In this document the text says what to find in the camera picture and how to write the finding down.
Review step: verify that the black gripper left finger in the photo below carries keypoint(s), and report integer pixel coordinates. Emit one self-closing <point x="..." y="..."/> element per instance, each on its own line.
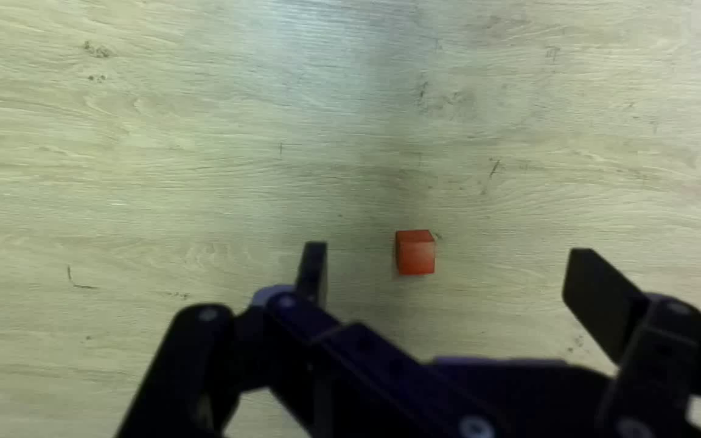
<point x="342" y="355"/>

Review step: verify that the small orange block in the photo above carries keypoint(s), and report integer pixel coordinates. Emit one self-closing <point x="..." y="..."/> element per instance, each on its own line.
<point x="415" y="251"/>

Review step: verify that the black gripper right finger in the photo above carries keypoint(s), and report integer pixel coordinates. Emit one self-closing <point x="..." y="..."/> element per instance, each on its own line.
<point x="609" y="306"/>

